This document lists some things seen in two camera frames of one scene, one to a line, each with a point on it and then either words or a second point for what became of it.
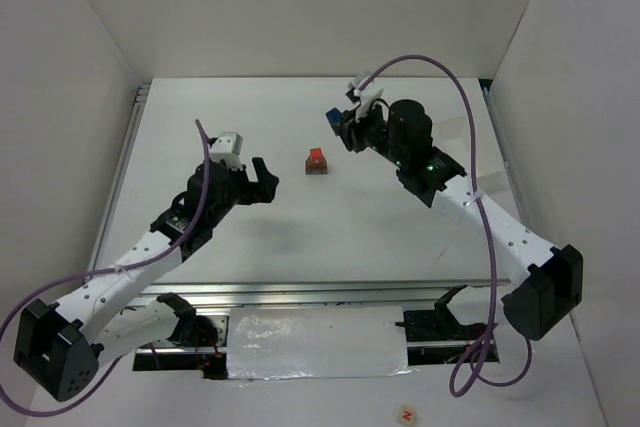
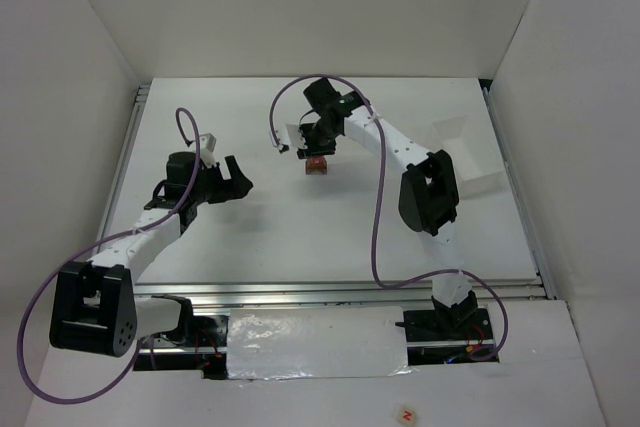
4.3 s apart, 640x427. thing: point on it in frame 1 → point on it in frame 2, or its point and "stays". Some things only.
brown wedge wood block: (311, 166) stays
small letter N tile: (407, 416) stays
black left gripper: (253, 187) → (223, 184)
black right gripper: (353, 132) → (317, 148)
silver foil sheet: (334, 342) stays
